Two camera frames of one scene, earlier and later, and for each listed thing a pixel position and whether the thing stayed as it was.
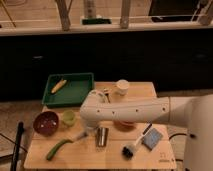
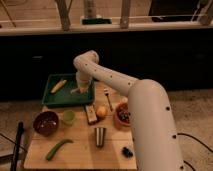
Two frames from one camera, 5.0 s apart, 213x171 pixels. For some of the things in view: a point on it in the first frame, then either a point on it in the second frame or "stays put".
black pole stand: [20, 131] stays put
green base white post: [90, 15] stays put
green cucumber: [58, 145] stays put
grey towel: [82, 136] → [75, 90]
